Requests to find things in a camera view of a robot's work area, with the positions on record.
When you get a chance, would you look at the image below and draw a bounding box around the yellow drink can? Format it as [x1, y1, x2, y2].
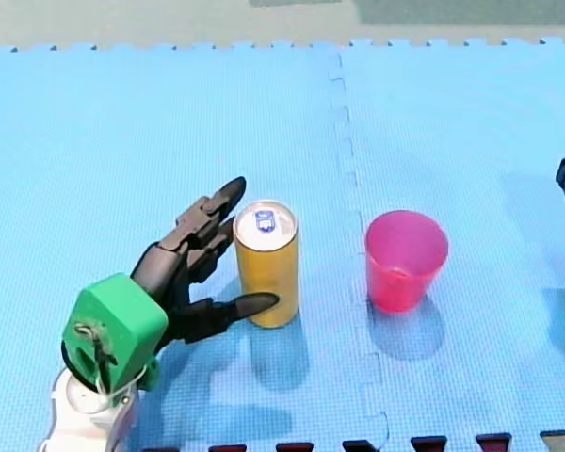
[232, 200, 300, 330]

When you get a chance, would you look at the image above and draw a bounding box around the pink plastic cup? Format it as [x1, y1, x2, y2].
[363, 209, 450, 314]

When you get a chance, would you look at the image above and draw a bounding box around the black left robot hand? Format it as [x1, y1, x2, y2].
[129, 176, 281, 346]

